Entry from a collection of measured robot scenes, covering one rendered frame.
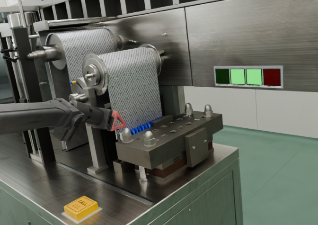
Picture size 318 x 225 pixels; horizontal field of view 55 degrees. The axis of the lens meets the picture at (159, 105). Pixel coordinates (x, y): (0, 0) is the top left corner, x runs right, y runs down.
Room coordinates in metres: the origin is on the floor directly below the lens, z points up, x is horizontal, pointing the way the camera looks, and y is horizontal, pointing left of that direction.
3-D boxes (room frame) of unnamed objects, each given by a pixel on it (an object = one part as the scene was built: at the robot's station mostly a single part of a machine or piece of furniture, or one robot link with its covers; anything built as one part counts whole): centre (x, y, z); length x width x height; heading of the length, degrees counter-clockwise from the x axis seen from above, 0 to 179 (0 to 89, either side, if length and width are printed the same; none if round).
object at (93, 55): (1.06, 0.21, 1.25); 0.15 x 0.01 x 0.15; 45
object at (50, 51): (1.23, 0.40, 1.34); 0.06 x 0.06 x 0.06; 45
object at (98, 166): (1.06, 0.26, 1.05); 0.06 x 0.05 x 0.31; 135
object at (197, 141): (1.00, -0.11, 0.97); 0.10 x 0.03 x 0.11; 135
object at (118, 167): (1.11, 0.07, 0.92); 0.28 x 0.04 x 0.04; 135
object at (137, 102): (1.10, 0.08, 1.11); 0.23 x 0.01 x 0.18; 135
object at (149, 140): (0.91, 0.04, 1.05); 0.04 x 0.04 x 0.04
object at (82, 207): (0.79, 0.26, 0.91); 0.07 x 0.07 x 0.02; 45
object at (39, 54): (1.18, 0.44, 1.34); 0.06 x 0.03 x 0.03; 135
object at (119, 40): (1.45, 0.17, 1.34); 0.07 x 0.07 x 0.07; 45
